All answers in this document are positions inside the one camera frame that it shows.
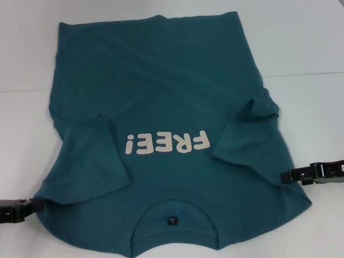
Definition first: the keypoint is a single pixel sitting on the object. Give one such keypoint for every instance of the teal blue FREE t-shirt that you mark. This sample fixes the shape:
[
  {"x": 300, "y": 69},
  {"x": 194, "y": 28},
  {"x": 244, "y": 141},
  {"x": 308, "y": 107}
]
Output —
[{"x": 161, "y": 80}]

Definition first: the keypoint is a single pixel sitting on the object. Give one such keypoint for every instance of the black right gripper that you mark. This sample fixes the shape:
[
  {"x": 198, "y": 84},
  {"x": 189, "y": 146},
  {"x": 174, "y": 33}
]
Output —
[{"x": 328, "y": 172}]

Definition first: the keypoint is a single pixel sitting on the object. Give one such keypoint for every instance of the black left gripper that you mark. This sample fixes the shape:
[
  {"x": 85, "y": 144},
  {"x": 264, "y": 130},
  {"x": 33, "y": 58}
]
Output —
[{"x": 6, "y": 211}]

